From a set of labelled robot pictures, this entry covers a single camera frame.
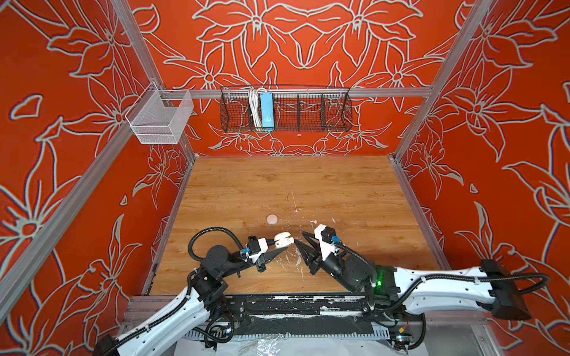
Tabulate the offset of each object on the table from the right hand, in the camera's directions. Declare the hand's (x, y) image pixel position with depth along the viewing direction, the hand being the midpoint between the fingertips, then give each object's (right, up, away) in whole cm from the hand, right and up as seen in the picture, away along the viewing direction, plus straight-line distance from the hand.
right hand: (296, 235), depth 64 cm
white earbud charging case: (-4, -1, 0) cm, 4 cm away
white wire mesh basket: (-57, +43, +29) cm, 78 cm away
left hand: (-4, -2, +1) cm, 5 cm away
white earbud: (+10, -3, +31) cm, 33 cm away
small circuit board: (+34, -35, +5) cm, 49 cm away
